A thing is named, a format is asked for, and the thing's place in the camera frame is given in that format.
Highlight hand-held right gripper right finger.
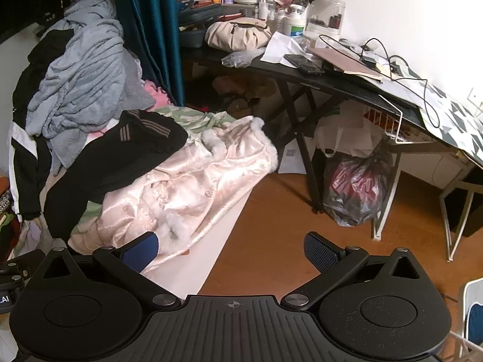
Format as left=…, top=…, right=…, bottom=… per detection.
left=281, top=231, right=428, bottom=308

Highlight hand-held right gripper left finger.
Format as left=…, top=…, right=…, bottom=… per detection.
left=35, top=231, right=182, bottom=308

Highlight pink satin fur-trimmed coat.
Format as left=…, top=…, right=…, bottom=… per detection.
left=70, top=117, right=279, bottom=274

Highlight dark translucent plastic bag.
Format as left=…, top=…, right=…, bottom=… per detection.
left=322, top=139, right=395, bottom=227

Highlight white paper sheet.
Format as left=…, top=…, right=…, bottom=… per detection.
left=277, top=139, right=308, bottom=175

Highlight black sweater with striped patch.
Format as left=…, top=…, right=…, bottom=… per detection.
left=43, top=109, right=189, bottom=238

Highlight black and white jacket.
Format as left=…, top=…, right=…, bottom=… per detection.
left=11, top=28, right=76, bottom=223

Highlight pink cloth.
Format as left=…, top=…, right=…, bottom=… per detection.
left=141, top=79, right=174, bottom=108

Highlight black folding table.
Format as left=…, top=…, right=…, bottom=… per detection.
left=180, top=45, right=446, bottom=214

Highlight white chair with blue cushion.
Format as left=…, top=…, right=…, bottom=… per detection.
left=449, top=281, right=483, bottom=362

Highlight black smartphone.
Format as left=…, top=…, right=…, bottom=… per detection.
left=284, top=53, right=325, bottom=74

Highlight grey fleece garment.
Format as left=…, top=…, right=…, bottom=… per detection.
left=24, top=0, right=157, bottom=168

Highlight brown notebook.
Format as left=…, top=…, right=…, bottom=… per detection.
left=306, top=46, right=383, bottom=81

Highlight crumpled white paper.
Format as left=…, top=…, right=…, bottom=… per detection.
left=260, top=31, right=321, bottom=65

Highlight clear plastic bag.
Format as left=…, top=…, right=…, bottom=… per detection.
left=221, top=48, right=268, bottom=68

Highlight teal curtain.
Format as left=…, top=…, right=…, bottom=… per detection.
left=109, top=0, right=187, bottom=108

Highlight white bottle with blue label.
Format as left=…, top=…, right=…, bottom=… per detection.
left=283, top=5, right=305, bottom=38

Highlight beige cloth bag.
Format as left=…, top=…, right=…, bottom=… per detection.
left=204, top=17, right=273, bottom=52

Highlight clear plastic storage box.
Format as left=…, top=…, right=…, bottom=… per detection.
left=305, top=0, right=346, bottom=40

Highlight white metal table frame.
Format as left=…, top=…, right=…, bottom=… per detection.
left=372, top=147, right=483, bottom=262

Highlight white wire basket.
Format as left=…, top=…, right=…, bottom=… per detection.
left=362, top=94, right=446, bottom=146

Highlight black cable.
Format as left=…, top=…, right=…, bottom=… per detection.
left=319, top=34, right=442, bottom=129

